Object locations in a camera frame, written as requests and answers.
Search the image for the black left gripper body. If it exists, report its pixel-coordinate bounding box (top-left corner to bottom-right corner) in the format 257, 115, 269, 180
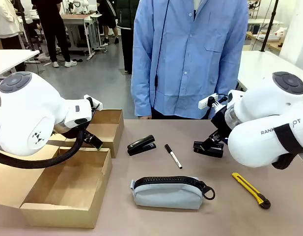
64, 121, 93, 139

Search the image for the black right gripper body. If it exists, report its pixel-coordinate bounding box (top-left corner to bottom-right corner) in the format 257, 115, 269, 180
211, 107, 232, 139

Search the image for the black white marker pen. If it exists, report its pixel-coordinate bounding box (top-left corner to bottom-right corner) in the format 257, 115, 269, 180
164, 144, 183, 170

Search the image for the black stapler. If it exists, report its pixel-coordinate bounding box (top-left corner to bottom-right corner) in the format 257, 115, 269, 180
127, 134, 157, 157

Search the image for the yellow utility knife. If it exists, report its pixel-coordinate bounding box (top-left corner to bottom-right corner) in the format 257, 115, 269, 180
231, 172, 271, 210

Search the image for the grey zipper pencil case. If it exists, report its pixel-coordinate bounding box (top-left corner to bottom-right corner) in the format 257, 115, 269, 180
130, 176, 216, 210

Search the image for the small open cardboard box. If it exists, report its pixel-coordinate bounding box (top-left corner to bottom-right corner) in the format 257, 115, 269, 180
49, 109, 124, 159

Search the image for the large open cardboard box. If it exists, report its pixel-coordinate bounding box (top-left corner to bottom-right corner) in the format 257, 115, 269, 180
0, 137, 113, 229

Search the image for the person in blue shirt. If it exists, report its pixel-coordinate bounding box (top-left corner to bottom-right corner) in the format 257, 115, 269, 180
131, 0, 249, 120

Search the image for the wooden background table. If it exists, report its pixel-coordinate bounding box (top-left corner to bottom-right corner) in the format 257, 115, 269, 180
246, 30, 282, 52

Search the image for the white side table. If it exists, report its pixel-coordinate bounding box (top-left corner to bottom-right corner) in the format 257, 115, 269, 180
0, 49, 41, 80

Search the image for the bystander with white sneakers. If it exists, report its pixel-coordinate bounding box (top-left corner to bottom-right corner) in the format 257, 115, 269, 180
30, 0, 78, 68

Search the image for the brown-topped background desk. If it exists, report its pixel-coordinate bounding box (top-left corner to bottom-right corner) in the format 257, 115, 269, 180
60, 13, 103, 61

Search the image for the white background long table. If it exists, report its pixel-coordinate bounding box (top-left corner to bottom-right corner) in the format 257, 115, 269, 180
247, 18, 284, 32

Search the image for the bystander in dark jacket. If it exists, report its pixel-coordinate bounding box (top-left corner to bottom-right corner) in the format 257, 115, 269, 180
115, 0, 135, 75

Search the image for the white plastic bag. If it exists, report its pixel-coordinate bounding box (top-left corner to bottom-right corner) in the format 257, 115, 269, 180
275, 26, 288, 38

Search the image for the black tripod pole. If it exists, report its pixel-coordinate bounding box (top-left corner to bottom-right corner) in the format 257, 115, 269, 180
260, 0, 279, 53

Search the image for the black stand pole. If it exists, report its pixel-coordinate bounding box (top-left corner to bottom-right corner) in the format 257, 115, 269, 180
18, 0, 36, 52

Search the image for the bystander in black shorts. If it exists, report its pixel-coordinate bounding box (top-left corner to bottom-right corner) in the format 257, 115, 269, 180
96, 0, 120, 45

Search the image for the bystander in white coat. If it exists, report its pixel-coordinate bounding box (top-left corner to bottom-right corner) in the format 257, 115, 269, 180
0, 0, 26, 50

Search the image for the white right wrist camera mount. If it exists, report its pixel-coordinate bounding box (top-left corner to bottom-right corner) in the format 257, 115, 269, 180
198, 93, 227, 110

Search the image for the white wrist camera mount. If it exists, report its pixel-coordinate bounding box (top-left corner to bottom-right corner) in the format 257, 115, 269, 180
83, 94, 103, 111
198, 93, 227, 110

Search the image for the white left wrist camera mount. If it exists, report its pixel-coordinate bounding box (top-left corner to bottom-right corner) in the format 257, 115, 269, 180
83, 94, 103, 111

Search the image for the black left cable conduit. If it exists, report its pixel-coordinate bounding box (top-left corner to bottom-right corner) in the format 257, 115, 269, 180
0, 129, 86, 169

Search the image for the black earphone cable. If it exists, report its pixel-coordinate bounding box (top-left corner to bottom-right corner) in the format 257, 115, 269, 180
153, 0, 169, 107

